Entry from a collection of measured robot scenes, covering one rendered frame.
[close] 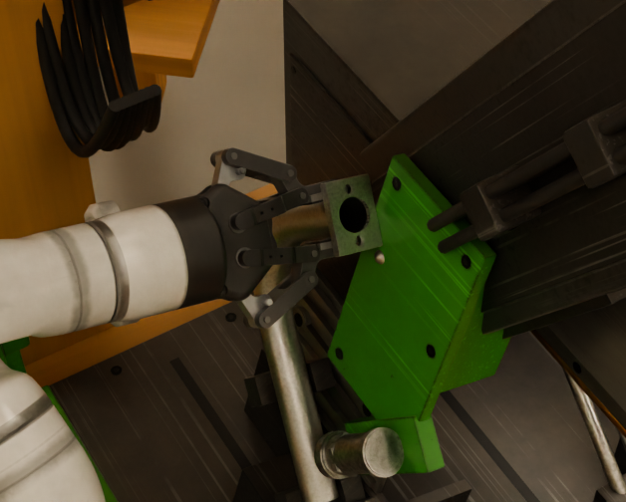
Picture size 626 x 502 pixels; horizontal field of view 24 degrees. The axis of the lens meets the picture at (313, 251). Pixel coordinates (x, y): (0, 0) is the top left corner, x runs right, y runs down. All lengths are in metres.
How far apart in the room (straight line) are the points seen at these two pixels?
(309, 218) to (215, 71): 1.95
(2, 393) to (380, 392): 0.33
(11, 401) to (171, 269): 0.14
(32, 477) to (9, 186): 0.40
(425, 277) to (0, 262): 0.31
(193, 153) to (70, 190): 1.57
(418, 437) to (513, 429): 0.27
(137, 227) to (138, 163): 1.87
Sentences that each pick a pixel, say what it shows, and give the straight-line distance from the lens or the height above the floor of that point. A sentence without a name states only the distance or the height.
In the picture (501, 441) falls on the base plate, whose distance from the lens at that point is 1.35.
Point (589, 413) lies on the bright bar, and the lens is 1.19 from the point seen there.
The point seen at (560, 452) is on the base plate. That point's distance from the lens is 1.35.
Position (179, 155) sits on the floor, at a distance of 2.86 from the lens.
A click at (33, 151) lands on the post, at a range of 1.25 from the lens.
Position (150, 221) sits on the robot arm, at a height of 1.29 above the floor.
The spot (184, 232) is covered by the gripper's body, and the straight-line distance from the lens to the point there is 0.98.
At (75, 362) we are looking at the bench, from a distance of 1.44.
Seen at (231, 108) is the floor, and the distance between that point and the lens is 2.95.
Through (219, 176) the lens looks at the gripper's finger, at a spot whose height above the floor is 1.27.
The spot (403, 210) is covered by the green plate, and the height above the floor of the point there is 1.24.
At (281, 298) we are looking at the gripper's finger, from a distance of 1.04.
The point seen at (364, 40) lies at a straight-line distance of 1.19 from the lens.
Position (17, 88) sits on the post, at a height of 1.22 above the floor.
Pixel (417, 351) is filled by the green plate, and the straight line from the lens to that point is 1.08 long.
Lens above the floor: 2.02
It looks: 49 degrees down
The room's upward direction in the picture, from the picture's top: straight up
